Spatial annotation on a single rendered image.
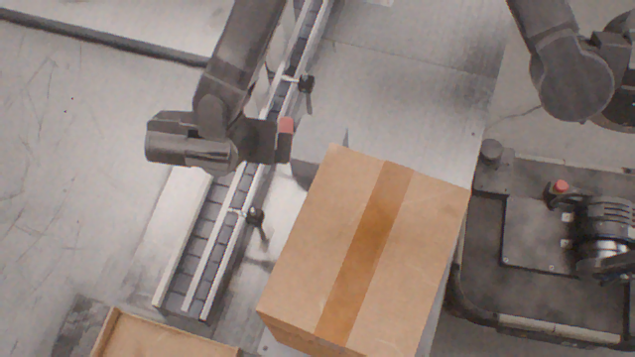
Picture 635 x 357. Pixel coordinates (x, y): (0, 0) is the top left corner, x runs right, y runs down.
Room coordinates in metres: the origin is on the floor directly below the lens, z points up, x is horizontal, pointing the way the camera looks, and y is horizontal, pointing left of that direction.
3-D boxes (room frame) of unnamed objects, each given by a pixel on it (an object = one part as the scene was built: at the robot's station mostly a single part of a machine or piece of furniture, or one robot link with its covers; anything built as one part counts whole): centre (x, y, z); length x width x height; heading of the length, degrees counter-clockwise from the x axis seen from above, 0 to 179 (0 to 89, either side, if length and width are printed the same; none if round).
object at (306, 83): (0.72, 0.00, 0.91); 0.07 x 0.03 x 0.16; 63
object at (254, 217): (0.45, 0.14, 0.91); 0.07 x 0.03 x 0.16; 63
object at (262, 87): (0.73, 0.08, 0.98); 0.05 x 0.05 x 0.20
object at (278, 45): (0.82, 0.03, 0.98); 0.05 x 0.05 x 0.20
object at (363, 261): (0.30, -0.06, 0.99); 0.30 x 0.24 x 0.27; 149
